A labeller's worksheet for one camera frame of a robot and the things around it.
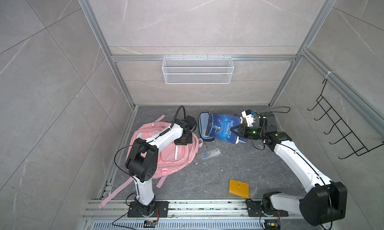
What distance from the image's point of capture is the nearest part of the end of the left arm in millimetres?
666

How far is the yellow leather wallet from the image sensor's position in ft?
2.58

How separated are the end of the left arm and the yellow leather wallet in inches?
12.9
